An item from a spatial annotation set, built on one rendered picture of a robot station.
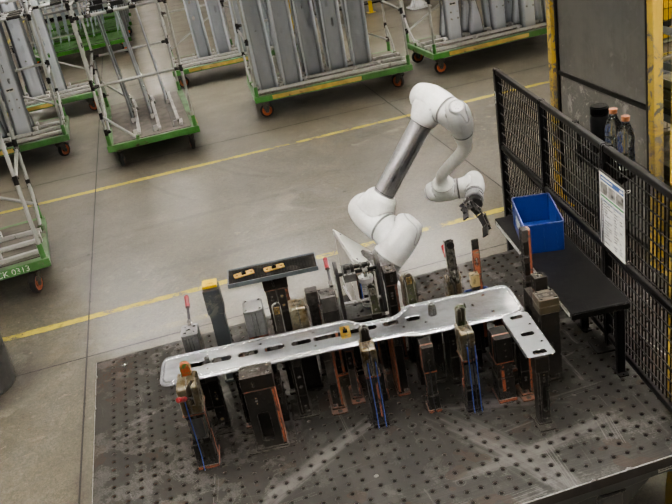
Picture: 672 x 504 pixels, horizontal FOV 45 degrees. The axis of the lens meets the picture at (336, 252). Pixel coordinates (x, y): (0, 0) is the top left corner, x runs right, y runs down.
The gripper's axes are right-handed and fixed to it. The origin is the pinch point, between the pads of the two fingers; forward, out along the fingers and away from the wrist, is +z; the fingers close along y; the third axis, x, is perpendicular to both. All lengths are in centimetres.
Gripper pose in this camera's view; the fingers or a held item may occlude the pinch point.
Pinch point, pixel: (475, 225)
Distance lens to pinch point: 384.2
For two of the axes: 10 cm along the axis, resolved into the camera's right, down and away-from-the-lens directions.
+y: 7.4, 5.7, 3.7
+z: -1.1, 6.3, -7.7
